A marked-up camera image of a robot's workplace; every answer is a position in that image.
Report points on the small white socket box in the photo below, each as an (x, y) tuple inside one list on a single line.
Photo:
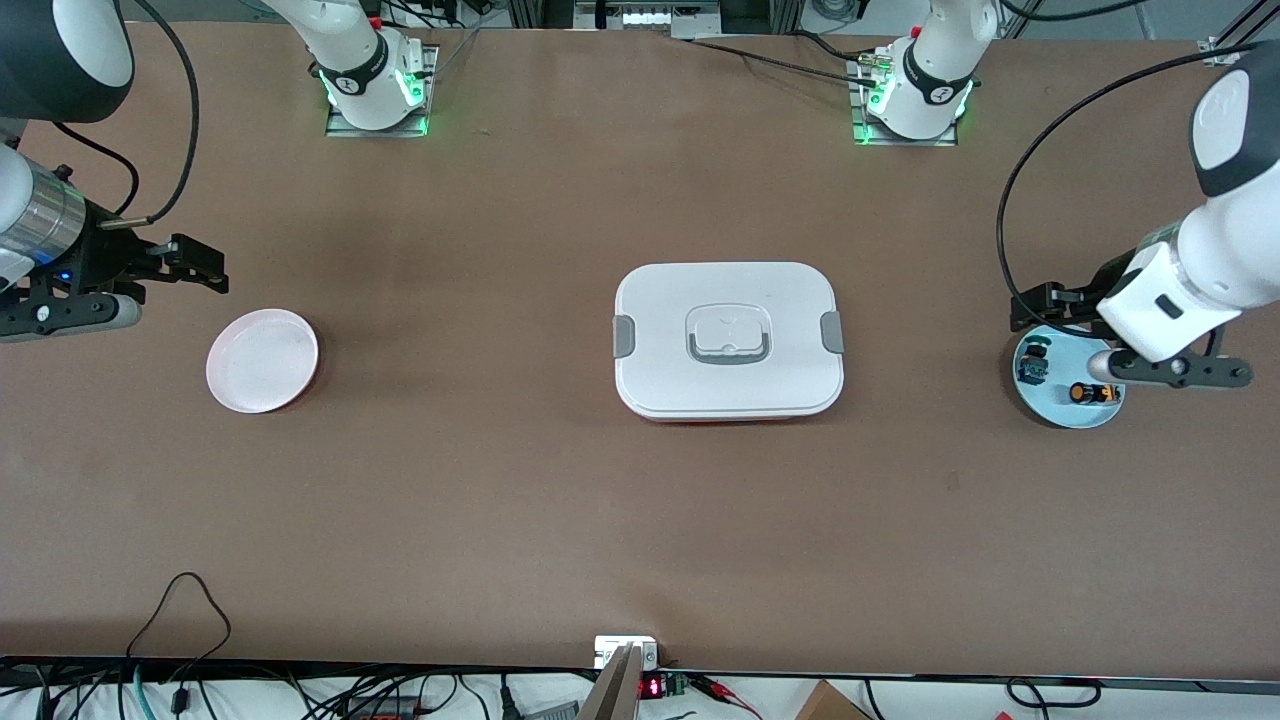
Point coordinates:
[(612, 645)]

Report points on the white lidded box grey clips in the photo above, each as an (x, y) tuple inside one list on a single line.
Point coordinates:
[(730, 390)]

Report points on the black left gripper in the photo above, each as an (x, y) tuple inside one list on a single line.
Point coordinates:
[(1108, 281)]

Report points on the orange push-button switch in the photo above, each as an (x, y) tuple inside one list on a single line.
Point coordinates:
[(1090, 393)]

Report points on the red clip leads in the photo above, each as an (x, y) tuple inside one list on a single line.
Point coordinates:
[(725, 692)]

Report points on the light blue round plate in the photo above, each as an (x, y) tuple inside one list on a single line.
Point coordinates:
[(1060, 405)]

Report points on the grey metal bar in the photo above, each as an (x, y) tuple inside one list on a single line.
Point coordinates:
[(612, 690)]

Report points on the brown cardboard piece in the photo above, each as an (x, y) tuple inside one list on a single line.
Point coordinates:
[(830, 703)]

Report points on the pink round plate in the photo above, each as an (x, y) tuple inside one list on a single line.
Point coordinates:
[(260, 365)]

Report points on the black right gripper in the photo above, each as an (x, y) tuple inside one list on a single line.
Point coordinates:
[(112, 258)]

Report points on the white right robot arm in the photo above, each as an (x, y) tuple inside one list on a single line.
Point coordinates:
[(360, 70)]

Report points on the blue black small component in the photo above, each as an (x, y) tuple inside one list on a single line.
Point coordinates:
[(1034, 365)]

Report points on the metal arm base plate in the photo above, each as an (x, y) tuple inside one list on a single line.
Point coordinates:
[(428, 95), (858, 110)]

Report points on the red digit display module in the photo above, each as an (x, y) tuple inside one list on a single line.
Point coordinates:
[(655, 686)]

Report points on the metal frame with white device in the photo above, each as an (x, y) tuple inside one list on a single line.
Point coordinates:
[(650, 15)]

